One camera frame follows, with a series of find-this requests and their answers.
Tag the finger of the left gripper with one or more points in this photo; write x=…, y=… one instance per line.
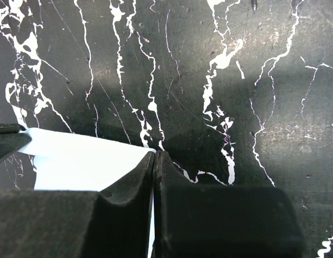
x=12, y=139

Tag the light blue cleaning cloth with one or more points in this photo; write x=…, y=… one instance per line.
x=118, y=176

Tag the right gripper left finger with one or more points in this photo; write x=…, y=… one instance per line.
x=75, y=220

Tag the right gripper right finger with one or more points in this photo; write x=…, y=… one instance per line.
x=211, y=220

